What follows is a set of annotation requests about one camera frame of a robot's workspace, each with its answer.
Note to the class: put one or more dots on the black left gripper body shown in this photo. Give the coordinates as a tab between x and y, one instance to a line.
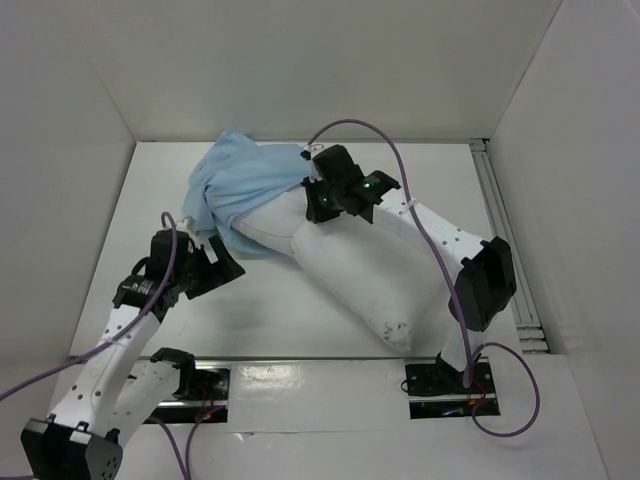
180	274

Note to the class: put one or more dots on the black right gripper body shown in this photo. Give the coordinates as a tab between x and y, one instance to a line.
316	198

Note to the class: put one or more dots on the white pillow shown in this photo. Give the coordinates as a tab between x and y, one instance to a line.
388	284

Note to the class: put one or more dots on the light blue pillowcase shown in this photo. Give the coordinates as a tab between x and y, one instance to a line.
234	177

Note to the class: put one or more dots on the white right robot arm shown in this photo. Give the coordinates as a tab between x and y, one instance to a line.
478	273

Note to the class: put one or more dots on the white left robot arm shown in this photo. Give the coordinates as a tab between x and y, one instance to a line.
84	435

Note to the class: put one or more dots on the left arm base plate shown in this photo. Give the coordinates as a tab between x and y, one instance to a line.
206	402

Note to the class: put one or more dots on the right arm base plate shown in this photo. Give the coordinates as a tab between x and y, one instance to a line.
436	391

